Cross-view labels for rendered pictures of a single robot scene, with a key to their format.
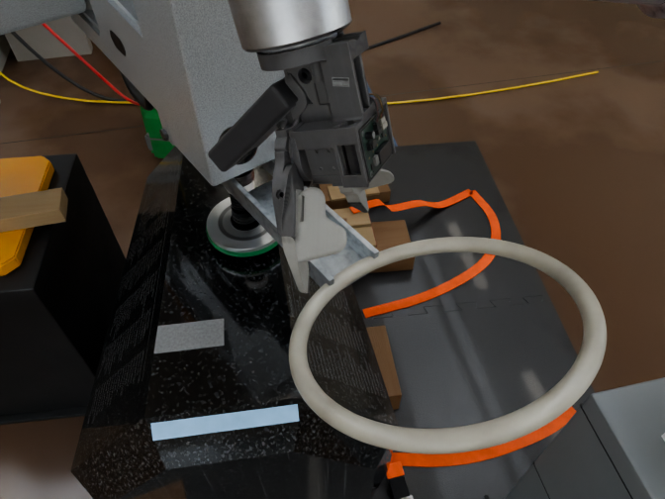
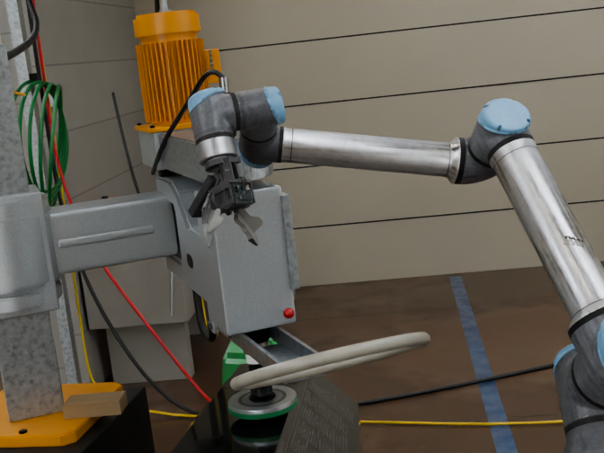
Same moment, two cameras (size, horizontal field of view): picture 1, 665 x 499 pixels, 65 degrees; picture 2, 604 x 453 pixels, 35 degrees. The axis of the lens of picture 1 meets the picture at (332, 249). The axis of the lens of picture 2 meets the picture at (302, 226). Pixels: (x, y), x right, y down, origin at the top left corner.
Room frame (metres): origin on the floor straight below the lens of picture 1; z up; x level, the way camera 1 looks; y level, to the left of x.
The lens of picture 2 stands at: (-1.60, -0.82, 1.92)
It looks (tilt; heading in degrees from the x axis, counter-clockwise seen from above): 10 degrees down; 19
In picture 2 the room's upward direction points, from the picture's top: 6 degrees counter-clockwise
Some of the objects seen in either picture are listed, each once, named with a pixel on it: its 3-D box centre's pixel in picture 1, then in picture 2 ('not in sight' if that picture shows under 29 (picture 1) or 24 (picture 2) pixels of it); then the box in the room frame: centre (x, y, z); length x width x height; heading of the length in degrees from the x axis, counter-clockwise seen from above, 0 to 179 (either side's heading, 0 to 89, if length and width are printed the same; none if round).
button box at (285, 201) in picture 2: not in sight; (286, 240); (1.00, 0.10, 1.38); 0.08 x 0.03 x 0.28; 37
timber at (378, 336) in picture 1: (376, 367); not in sight; (0.98, -0.17, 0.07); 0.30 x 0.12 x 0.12; 8
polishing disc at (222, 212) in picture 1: (246, 221); (262, 399); (0.99, 0.23, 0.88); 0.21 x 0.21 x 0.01
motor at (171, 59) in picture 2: not in sight; (177, 69); (1.52, 0.62, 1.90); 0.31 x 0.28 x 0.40; 127
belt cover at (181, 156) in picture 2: not in sight; (204, 155); (1.27, 0.45, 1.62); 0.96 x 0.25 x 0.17; 37
